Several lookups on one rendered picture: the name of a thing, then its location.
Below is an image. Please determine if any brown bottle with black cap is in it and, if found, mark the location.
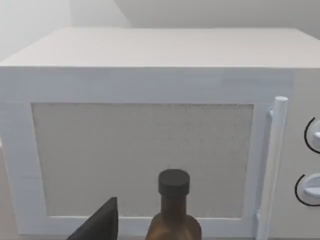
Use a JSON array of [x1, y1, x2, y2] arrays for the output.
[[145, 169, 202, 240]]

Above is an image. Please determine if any white microwave door handle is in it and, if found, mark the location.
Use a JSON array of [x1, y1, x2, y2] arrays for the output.
[[254, 96, 289, 240]]

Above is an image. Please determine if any pale microwave oven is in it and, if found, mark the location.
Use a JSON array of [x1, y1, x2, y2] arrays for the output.
[[0, 27, 320, 240]]

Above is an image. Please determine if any white microwave knob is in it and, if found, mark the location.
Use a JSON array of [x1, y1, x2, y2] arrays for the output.
[[294, 173, 320, 207], [303, 116, 320, 154]]

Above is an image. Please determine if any white microwave door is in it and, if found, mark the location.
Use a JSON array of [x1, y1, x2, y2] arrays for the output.
[[0, 66, 295, 236]]

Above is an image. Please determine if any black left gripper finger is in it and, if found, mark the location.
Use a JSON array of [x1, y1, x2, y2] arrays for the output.
[[67, 196, 119, 240]]

